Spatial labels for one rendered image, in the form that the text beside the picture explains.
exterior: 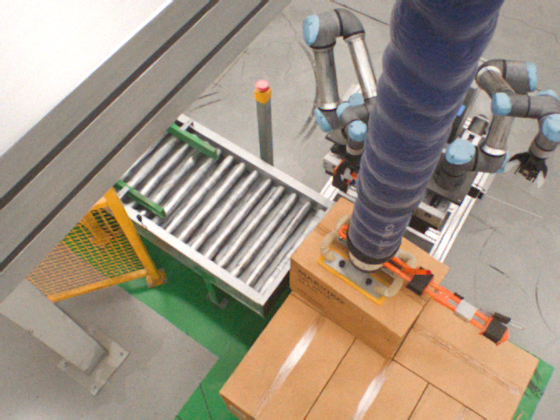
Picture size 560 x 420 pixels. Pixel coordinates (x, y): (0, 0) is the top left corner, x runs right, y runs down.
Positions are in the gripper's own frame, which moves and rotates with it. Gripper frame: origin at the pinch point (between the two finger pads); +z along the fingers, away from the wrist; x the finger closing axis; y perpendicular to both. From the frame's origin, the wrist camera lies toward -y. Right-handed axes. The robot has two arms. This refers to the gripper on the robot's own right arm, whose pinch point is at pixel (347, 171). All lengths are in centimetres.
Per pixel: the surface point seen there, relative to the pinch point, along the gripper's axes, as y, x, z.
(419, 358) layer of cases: 72, -37, 54
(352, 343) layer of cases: 42, -50, 55
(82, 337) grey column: -72, -127, 64
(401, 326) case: 58, -43, 14
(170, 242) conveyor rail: -64, -64, 48
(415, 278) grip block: 52, -27, -1
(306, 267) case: 9.6, -45.1, 13.7
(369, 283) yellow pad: 37, -37, 9
